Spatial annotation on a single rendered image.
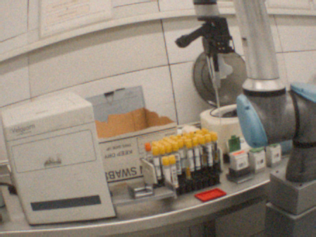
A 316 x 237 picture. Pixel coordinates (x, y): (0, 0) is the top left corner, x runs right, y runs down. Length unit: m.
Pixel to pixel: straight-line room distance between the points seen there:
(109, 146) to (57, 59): 0.43
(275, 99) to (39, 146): 0.60
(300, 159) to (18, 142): 0.72
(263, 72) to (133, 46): 0.98
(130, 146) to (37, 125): 0.46
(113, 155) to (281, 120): 0.70
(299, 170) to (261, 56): 0.30
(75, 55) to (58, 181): 0.72
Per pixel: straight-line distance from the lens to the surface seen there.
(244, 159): 1.78
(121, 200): 1.66
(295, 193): 1.40
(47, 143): 1.55
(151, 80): 2.27
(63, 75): 2.19
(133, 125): 2.20
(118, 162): 1.92
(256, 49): 1.33
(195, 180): 1.80
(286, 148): 1.94
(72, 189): 1.59
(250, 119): 1.33
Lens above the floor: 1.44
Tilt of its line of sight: 12 degrees down
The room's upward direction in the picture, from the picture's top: 8 degrees counter-clockwise
